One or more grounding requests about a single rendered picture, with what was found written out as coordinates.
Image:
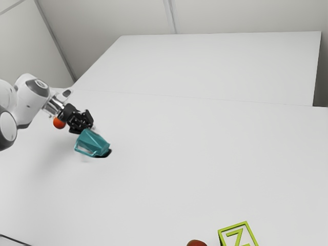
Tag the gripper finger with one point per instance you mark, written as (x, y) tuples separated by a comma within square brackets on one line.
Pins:
[(87, 119), (76, 125)]

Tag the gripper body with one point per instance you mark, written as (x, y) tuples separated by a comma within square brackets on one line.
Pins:
[(68, 112)]

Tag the orange ball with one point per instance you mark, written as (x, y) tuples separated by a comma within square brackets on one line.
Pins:
[(59, 123)]

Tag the teal faceted mug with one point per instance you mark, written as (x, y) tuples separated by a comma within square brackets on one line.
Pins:
[(92, 142)]

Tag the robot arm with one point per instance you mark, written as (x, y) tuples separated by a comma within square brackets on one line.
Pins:
[(24, 102)]

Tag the red fruit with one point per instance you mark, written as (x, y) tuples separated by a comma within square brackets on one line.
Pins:
[(196, 243)]

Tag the green letter block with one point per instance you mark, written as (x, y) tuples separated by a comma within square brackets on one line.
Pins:
[(247, 232)]

